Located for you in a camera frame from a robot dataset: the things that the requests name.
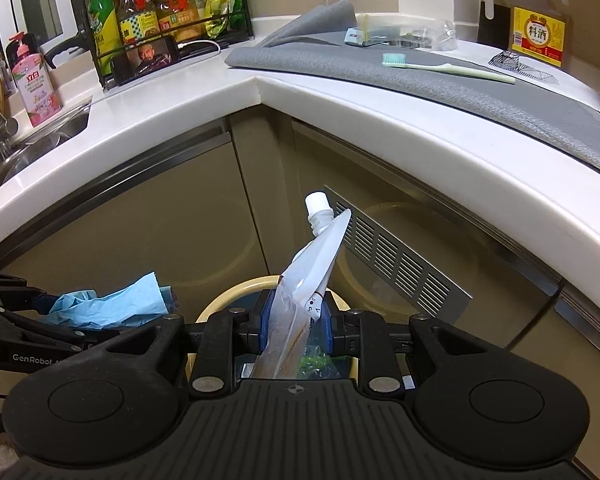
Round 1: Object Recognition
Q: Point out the white spouted pouch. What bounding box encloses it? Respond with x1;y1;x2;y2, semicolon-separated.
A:
251;191;351;379

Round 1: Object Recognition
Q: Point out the pale green toothbrush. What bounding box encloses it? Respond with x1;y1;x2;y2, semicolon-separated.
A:
381;53;516;84

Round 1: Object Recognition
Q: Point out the light blue tea packet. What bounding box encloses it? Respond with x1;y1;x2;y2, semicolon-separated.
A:
343;27;367;47

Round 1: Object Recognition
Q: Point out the clear plastic bag with trash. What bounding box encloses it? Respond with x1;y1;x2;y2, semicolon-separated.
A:
358;14;457;51

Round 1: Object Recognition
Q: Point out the green cartoon snack bag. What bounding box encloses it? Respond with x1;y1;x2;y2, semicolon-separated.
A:
297;356;342;380

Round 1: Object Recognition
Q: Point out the blue trash bin cream rim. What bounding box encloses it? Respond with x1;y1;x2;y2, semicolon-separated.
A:
185;275;358;380

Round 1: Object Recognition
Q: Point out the grey cabinet vent grille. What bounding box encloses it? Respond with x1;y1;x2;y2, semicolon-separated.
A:
324;186;472;324

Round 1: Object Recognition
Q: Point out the stainless steel sink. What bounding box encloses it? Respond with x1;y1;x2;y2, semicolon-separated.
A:
0;100;91;186

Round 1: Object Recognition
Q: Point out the pink soap bottle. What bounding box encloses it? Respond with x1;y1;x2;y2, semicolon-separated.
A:
6;32;61;127

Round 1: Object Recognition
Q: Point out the smartphone playing video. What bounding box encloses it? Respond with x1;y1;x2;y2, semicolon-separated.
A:
111;36;180;86

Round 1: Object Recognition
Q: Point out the grey cloth mat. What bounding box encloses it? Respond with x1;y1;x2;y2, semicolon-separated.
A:
226;0;600;172

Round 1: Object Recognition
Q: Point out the green yellow-capped bottle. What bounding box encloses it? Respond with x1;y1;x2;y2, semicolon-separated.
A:
88;0;122;75

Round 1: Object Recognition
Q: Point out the black white patterned wrapper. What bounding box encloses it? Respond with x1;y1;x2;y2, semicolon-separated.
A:
489;50;559;84

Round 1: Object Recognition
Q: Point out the yellow green snack bag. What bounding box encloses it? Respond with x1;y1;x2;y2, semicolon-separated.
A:
204;0;246;39

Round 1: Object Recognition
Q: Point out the dark soy sauce dispenser bottle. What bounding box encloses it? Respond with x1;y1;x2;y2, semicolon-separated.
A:
477;0;512;50

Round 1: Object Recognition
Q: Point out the cooking wine jug yellow label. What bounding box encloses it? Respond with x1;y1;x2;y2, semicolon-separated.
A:
508;0;573;70

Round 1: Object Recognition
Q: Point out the white charging cable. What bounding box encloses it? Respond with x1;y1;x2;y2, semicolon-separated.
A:
176;38;222;59

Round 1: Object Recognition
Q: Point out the clear bottle red handle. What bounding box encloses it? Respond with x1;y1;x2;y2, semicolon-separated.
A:
117;0;160;44

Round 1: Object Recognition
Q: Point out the black wire condiment rack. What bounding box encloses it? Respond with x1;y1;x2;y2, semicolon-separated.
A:
71;0;253;90

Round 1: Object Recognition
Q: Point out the cooking oil bottle orange handle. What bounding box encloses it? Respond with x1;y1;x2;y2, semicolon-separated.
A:
158;0;202;44

